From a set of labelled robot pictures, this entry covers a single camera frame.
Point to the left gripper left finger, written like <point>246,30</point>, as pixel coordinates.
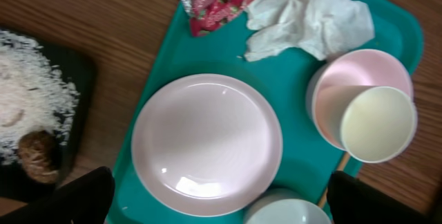
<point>84,200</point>

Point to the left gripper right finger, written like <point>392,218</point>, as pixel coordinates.
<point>352,201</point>

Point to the grey bowl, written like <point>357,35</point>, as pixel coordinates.
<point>283,206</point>

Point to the brown food piece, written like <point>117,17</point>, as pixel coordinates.
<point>37,151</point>

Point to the rice leftovers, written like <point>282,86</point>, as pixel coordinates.
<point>34,97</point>

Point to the pink plate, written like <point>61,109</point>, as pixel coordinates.
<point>206,145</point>

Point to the white napkin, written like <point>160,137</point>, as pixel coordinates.
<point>322,28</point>

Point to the wooden chopstick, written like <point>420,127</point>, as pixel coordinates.
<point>342,164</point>

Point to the teal serving tray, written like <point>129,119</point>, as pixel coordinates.
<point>307,159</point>

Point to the black tray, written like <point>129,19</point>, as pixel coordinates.
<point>80,70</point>

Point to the cream paper cup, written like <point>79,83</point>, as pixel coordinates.
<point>372,123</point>

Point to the pink bowl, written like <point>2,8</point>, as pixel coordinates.
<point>366,67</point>

